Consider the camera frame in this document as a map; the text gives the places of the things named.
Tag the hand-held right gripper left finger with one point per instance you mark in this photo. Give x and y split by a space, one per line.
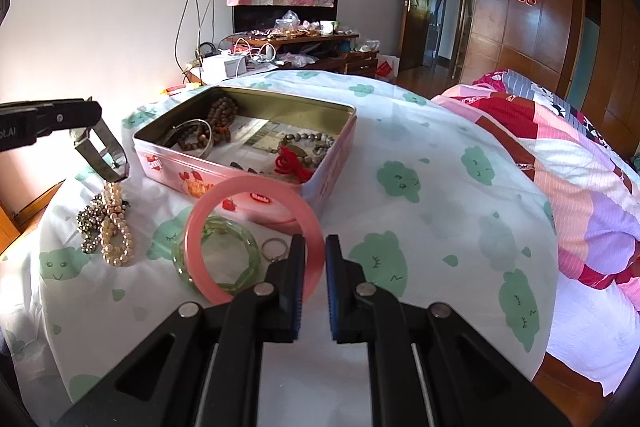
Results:
299 287

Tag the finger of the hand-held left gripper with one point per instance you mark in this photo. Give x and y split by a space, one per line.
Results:
70 116

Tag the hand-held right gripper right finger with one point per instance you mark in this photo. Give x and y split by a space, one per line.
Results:
333 287

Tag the pink bangle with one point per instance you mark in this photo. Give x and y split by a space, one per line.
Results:
250 184

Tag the pink tin box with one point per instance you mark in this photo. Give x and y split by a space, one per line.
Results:
170 179

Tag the silver metal bangle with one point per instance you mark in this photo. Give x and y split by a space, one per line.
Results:
208 140

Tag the green translucent bangle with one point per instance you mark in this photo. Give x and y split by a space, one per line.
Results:
250 252

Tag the red yellow sack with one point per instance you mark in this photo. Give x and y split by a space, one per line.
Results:
172 90

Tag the cloud print tablecloth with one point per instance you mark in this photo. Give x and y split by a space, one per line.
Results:
425 217

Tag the white box device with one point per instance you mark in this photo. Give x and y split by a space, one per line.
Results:
222 67

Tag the printed paper leaflet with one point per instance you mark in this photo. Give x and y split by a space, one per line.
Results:
255 132

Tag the black television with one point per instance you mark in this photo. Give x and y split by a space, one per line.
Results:
250 19

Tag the white paper bag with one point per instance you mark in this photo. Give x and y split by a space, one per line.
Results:
387 68

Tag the wooden television cabinet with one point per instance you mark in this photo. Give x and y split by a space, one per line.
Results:
350 57

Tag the clear plastic bag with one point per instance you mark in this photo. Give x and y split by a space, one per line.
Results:
287 19

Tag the white mug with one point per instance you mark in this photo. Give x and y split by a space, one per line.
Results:
327 28

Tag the patchwork bed quilt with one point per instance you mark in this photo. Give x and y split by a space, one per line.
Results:
575 187

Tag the wooden door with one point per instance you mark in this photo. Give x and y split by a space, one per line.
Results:
417 7

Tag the wooden wardrobe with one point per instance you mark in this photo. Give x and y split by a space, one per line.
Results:
550 32

